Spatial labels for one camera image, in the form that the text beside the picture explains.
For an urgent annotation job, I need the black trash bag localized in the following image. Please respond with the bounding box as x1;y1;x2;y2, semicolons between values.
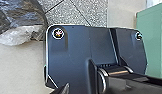
0;0;49;46

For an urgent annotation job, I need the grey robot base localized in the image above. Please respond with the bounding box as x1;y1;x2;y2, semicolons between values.
43;24;148;94

